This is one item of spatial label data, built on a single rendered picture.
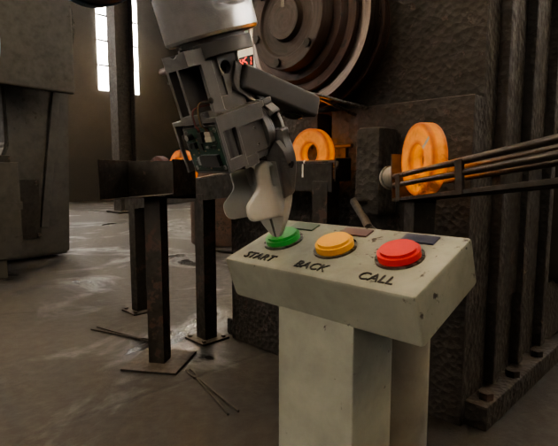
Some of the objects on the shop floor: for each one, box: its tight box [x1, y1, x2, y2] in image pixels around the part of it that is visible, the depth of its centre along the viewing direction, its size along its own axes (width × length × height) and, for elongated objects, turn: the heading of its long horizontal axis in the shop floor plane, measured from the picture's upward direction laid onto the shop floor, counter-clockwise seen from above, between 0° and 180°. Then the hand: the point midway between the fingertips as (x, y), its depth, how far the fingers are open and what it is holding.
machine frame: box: [228, 0, 558, 432], centre depth 175 cm, size 73×108×176 cm
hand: (279, 223), depth 53 cm, fingers closed
